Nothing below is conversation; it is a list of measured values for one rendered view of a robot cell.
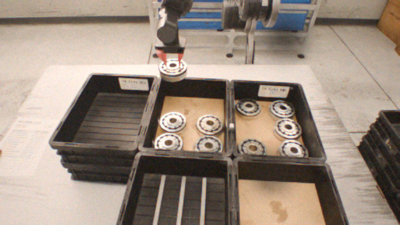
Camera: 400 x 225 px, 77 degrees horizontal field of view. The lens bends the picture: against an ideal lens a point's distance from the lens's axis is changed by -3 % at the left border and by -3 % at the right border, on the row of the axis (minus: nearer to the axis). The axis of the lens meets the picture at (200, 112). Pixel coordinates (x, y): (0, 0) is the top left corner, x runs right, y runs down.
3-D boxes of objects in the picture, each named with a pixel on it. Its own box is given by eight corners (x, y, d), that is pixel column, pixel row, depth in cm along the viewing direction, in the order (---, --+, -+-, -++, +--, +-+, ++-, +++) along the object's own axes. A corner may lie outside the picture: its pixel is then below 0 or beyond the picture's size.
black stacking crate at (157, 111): (161, 97, 118) (159, 77, 111) (226, 100, 118) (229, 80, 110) (142, 171, 90) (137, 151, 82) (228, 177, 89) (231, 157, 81)
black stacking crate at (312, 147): (227, 100, 118) (230, 80, 110) (293, 104, 117) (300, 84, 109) (229, 177, 89) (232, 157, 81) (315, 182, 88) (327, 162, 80)
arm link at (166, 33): (194, -3, 80) (167, -15, 77) (194, 14, 72) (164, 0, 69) (179, 29, 87) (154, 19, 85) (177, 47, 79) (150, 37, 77)
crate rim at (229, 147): (159, 80, 112) (159, 75, 110) (229, 83, 111) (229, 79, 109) (137, 155, 83) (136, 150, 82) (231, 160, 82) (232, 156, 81)
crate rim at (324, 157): (229, 83, 111) (229, 79, 109) (299, 87, 110) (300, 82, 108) (231, 160, 82) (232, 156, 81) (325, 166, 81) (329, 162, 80)
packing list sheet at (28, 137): (14, 117, 123) (14, 117, 122) (61, 117, 123) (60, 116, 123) (-24, 176, 99) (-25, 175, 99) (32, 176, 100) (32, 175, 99)
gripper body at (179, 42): (184, 52, 87) (184, 32, 82) (154, 50, 88) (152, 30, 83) (186, 42, 92) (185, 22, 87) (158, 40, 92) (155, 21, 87)
